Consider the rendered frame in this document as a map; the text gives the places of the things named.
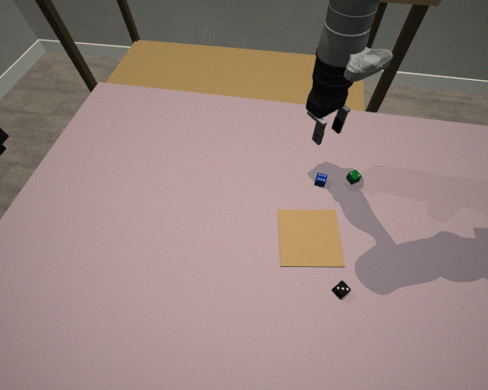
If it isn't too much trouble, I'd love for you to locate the green die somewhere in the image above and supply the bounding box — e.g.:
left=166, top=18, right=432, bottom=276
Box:
left=346, top=170, right=362, bottom=185

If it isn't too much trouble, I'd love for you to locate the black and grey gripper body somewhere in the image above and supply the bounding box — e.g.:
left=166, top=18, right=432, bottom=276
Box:
left=306, top=21, right=393, bottom=119

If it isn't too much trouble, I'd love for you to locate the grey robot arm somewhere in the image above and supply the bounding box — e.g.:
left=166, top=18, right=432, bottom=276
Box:
left=326, top=0, right=380, bottom=35

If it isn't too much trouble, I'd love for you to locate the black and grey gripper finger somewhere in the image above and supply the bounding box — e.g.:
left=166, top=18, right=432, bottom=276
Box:
left=332, top=105, right=350, bottom=134
left=307, top=111, right=327, bottom=145

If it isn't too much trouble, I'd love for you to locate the blue die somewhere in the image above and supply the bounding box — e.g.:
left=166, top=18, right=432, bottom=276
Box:
left=314, top=173, right=328, bottom=187

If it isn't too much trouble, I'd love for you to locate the tan flat mat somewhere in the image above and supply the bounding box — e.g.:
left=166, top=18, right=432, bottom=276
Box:
left=278, top=210, right=345, bottom=267

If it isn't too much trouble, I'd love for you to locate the black die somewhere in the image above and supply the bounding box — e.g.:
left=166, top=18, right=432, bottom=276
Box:
left=331, top=281, right=351, bottom=299

